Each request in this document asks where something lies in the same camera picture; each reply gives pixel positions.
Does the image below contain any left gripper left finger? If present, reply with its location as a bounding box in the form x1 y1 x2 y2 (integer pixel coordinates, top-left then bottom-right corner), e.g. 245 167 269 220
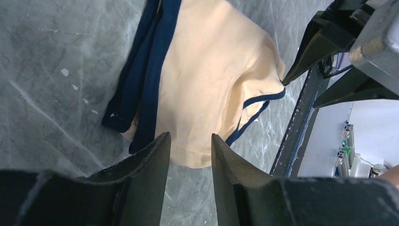
0 132 171 226

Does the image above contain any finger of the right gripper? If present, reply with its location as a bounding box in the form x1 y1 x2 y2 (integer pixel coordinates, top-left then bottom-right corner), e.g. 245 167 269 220
282 11 359 86
313 68 399 109

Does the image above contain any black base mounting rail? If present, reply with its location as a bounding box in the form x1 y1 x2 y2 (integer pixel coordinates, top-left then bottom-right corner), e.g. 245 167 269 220
270 65 328 177

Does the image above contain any beige underwear navy trim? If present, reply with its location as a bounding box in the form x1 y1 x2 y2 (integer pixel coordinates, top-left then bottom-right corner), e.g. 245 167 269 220
102 0 285 169

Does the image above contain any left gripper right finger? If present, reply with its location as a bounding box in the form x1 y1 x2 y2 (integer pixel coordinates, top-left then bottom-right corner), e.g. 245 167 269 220
211 134 399 226

